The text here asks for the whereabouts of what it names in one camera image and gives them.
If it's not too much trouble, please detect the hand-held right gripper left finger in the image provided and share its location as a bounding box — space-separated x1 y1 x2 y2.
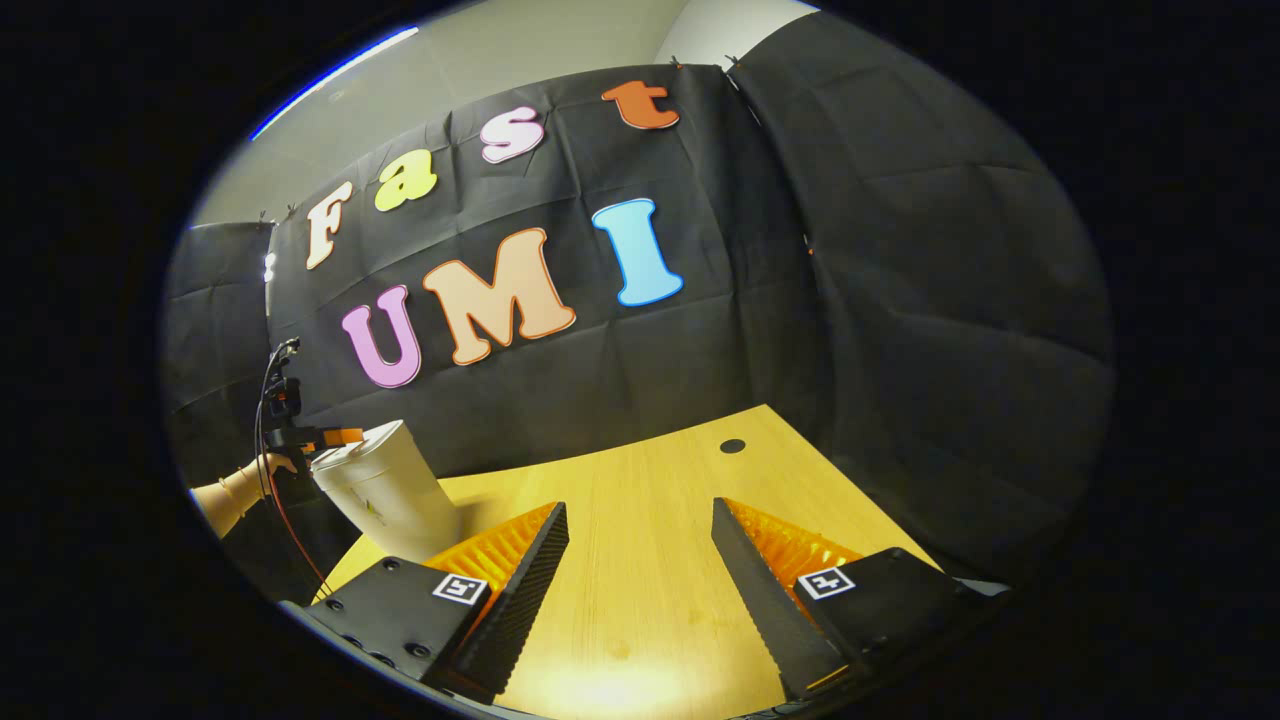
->
298 500 571 706

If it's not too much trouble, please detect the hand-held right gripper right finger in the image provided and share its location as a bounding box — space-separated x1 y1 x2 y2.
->
710 496 991 703

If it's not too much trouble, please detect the white desktop garbage bin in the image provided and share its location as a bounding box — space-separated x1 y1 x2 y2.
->
310 420 462 567

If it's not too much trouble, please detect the wooden desktop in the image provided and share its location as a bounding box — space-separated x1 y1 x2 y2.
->
315 403 946 720

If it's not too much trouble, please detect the black backdrop cloth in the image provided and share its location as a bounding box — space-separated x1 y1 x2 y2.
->
160 10 1116 601

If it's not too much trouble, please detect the thin red cable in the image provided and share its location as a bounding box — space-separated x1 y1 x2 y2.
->
262 470 333 599

